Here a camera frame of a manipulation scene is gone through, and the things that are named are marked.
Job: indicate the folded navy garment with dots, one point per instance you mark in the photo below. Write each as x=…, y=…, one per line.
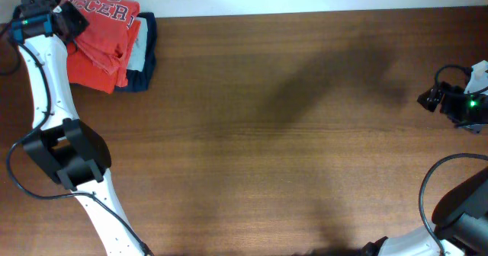
x=139, y=81

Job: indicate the orange t-shirt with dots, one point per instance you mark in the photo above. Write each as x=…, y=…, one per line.
x=105, y=40

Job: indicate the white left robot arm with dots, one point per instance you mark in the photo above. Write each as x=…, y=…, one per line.
x=68, y=151

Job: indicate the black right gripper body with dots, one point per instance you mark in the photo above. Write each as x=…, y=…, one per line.
x=465, y=110

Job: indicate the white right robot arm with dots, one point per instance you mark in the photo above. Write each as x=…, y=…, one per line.
x=459, y=221

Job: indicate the folded grey garment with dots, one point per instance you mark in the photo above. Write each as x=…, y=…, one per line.
x=138, y=53

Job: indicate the folded orange shirt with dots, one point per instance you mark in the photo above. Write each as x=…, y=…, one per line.
x=82, y=71

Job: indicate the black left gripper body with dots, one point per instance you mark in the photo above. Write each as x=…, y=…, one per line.
x=75, y=20

